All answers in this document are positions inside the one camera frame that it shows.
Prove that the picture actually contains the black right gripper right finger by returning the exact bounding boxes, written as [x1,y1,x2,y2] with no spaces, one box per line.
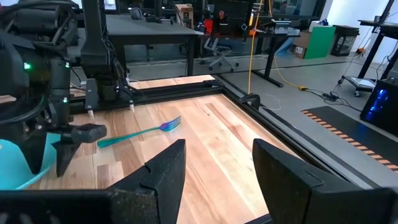
[252,138,398,224]

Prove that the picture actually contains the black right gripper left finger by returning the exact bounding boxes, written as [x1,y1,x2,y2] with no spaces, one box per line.
[106,138,187,224]

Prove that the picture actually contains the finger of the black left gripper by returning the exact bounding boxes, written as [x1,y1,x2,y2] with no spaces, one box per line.
[17,133,48,175]
[51,123,108,178]

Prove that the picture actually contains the teal plate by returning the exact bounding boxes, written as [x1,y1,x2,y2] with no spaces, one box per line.
[0,131,62,191]

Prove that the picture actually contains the teal iridescent fork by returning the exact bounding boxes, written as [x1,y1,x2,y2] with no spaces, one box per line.
[96,115,182,149]

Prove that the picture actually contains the black hazard-striped floor mat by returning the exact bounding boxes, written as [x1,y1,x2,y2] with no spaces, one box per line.
[300,106,398,174]

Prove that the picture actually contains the black blue-lit computer tower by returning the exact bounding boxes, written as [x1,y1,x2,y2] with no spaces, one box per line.
[359,77,398,137]

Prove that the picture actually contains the grey table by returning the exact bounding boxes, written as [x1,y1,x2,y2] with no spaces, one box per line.
[104,13,200,77]

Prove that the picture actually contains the black desk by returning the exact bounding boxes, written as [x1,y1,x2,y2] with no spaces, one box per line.
[198,30,300,88]

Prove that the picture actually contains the brown cardboard box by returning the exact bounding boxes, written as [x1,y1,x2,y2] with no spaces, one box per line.
[291,30,312,60]

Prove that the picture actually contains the grey office chair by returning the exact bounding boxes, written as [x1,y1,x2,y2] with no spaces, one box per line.
[200,37,240,73]

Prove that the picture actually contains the green panel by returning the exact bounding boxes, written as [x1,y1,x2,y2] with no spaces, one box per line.
[303,26,337,60]

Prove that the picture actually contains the tall cardboard box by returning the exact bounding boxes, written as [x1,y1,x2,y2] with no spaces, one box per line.
[175,3,195,29]

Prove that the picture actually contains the black rolling stand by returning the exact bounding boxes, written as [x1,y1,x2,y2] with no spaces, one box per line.
[338,0,398,98]

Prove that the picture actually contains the black cabinet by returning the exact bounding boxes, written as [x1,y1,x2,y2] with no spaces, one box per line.
[330,24,361,57]

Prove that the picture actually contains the thin white cable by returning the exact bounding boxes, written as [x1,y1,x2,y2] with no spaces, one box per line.
[260,93,282,112]

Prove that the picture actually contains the black table frame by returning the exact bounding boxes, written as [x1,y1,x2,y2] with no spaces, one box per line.
[68,79,315,162]

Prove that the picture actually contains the black floor cables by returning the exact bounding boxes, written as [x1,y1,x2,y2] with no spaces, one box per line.
[305,88,363,113]

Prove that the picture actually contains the black rail clamp bracket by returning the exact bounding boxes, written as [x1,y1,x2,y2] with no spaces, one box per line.
[239,93,262,110]

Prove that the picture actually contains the yellow cable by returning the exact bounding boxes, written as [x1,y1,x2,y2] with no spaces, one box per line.
[246,0,309,95]

